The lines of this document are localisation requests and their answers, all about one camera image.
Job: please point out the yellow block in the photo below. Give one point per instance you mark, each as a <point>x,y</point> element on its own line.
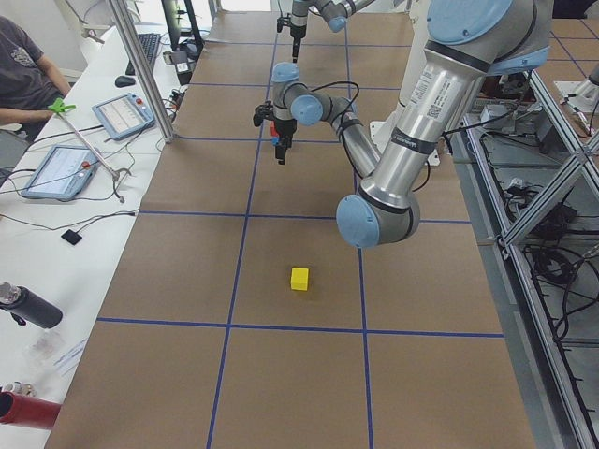
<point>299,279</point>

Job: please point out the red cylinder bottle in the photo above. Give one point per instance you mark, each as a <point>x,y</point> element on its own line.
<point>23,411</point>

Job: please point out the small black square pad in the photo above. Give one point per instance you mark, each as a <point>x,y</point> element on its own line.
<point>72,237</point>

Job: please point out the aluminium frame post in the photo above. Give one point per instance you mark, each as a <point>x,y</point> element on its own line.
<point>132,45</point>

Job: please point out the green handled reacher stick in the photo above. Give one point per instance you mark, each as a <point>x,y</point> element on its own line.
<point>59,108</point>

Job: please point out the seated person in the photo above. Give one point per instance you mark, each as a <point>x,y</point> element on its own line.
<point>30,81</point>

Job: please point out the black keyboard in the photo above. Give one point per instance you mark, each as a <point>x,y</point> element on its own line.
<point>150,43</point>

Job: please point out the far blue teach pendant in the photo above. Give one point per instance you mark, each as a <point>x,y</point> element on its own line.
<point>124,116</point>

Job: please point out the near blue teach pendant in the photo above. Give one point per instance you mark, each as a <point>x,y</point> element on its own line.
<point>63,173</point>

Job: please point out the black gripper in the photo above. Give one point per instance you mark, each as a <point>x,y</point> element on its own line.
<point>297,27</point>
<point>283,127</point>

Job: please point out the blue teach pendant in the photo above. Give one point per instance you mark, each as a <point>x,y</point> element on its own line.
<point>124,116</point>
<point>63,173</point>

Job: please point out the black water bottle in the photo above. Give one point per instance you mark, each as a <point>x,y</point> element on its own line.
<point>27,307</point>

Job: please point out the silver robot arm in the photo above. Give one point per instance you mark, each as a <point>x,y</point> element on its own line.
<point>335,15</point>
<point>468,40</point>

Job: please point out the black computer mouse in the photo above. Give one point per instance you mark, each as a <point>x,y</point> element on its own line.
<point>124,81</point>

